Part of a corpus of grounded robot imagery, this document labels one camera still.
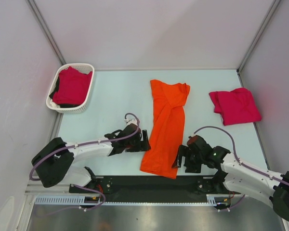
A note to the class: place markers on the aluminium corner post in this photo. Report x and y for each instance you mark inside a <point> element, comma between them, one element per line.
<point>260,32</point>
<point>45,29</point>

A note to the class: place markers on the white slotted cable duct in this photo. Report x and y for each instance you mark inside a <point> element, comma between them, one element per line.
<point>90,201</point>

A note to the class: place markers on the black shirt in basket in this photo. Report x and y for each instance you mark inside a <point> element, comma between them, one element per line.
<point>66,94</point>

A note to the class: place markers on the folded magenta t shirt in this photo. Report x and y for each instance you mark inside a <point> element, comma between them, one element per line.
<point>235,107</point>

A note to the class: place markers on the aluminium frame rail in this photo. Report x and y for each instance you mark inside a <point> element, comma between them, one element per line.
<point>261,185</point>

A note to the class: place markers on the left aluminium corner post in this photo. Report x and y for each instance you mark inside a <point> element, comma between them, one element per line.
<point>45,29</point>

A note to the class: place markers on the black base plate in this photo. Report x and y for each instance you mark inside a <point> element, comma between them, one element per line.
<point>155,189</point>

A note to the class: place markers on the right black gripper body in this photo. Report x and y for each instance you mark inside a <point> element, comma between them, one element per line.
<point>193,161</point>

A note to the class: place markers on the magenta shirt in basket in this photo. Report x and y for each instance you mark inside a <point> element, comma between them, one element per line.
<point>78,77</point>

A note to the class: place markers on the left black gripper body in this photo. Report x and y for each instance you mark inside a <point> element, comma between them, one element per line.
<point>136,144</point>

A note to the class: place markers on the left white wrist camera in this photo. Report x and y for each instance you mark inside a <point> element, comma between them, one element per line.
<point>132,121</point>

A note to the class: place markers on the orange t shirt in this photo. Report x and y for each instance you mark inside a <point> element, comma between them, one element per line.
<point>168,128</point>

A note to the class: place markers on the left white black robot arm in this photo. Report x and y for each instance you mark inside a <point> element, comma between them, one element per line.
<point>57,162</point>

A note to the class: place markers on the right aluminium corner post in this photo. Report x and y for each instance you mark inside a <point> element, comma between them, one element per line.
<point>260,32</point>

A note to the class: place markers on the white plastic basket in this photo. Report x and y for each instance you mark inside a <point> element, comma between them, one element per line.
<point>82,67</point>

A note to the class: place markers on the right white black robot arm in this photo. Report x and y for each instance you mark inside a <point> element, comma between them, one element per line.
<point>279,201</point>

